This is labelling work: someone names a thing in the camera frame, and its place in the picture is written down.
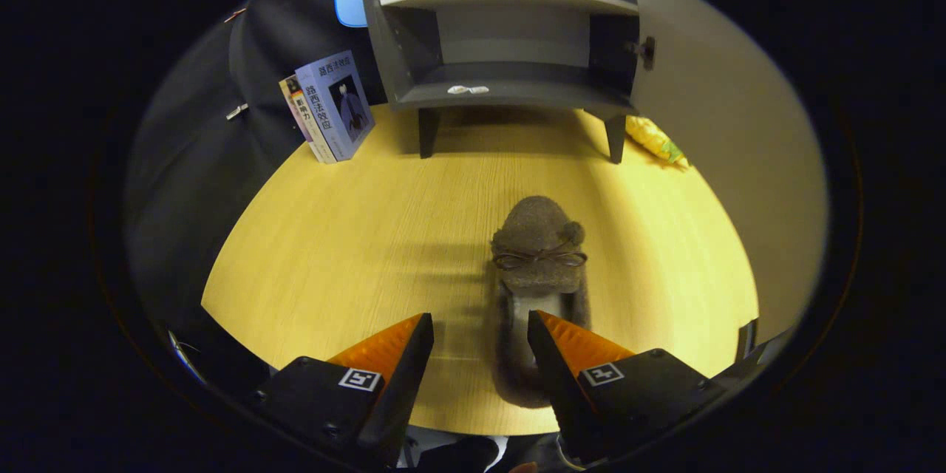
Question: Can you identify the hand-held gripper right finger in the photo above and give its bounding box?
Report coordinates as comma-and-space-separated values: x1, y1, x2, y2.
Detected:
526, 309, 729, 468

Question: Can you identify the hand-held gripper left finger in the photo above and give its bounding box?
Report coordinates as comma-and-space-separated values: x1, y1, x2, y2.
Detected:
255, 312, 435, 470

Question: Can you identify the brown fuzzy slipper shoe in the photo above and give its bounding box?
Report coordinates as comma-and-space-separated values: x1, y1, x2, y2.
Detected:
484, 196, 592, 409

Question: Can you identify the yellow plush toy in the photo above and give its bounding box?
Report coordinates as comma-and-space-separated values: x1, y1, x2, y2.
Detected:
625, 115, 690, 169

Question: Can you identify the blue book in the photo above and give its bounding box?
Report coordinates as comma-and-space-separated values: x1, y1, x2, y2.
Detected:
294, 50, 376, 162

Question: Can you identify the black backdrop cloth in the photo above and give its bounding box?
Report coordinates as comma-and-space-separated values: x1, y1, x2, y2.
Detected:
126, 0, 392, 400

